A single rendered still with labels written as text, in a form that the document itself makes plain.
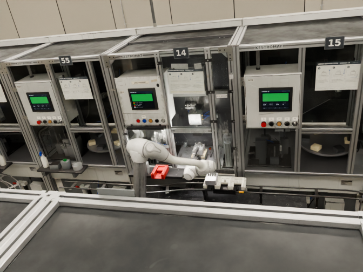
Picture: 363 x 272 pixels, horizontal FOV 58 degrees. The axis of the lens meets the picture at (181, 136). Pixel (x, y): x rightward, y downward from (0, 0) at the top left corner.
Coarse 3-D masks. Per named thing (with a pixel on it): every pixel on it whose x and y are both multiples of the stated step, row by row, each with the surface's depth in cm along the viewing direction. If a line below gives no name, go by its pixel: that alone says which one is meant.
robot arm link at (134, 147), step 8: (128, 144) 249; (136, 144) 244; (136, 152) 244; (136, 160) 247; (144, 160) 248; (136, 168) 250; (144, 168) 251; (136, 176) 251; (144, 176) 253; (136, 184) 253; (144, 184) 255; (136, 192) 255; (144, 192) 256
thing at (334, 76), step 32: (256, 64) 249; (288, 64) 243; (320, 64) 237; (352, 64) 231; (320, 96) 248; (352, 96) 242; (256, 128) 274; (288, 128) 267; (256, 160) 289; (288, 160) 281
